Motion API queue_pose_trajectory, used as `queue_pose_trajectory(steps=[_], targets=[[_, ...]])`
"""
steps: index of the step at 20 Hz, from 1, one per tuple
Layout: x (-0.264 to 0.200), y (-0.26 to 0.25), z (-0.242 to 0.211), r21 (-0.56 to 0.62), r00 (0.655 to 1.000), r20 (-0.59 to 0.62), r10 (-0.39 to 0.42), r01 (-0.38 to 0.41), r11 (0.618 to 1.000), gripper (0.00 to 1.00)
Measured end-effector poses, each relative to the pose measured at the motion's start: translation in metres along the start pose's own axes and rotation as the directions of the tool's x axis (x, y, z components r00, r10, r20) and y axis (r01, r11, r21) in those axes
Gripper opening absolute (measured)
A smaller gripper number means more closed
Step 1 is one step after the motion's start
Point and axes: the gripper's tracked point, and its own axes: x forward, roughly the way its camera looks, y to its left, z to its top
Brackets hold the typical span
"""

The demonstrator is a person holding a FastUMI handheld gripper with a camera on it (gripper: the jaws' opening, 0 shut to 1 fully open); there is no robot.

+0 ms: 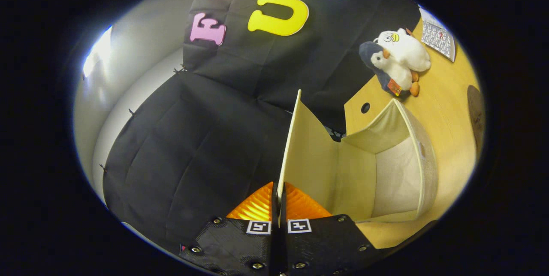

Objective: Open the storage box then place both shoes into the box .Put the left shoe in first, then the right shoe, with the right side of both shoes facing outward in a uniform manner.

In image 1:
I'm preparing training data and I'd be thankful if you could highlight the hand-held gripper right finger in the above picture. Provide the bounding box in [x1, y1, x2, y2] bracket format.
[280, 182, 379, 276]

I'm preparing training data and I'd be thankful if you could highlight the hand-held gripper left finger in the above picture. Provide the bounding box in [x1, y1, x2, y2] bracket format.
[179, 182, 279, 276]

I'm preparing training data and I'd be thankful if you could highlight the beige fabric storage box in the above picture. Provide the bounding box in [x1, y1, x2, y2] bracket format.
[277, 89, 438, 225]

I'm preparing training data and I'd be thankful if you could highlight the brown fuzzy slipper shoe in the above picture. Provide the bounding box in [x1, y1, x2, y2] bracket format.
[467, 85, 486, 153]

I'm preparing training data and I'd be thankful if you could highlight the black backdrop cloth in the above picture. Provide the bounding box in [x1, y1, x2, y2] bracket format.
[103, 0, 423, 251]

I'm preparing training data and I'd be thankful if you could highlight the grey penguin plush toy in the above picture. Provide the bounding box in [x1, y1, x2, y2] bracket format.
[359, 41, 421, 97]

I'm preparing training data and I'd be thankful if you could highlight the white duck plush toy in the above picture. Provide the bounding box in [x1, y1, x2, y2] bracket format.
[373, 28, 431, 73]

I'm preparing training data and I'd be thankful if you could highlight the patterned cover book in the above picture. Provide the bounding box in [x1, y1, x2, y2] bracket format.
[418, 5, 456, 63]

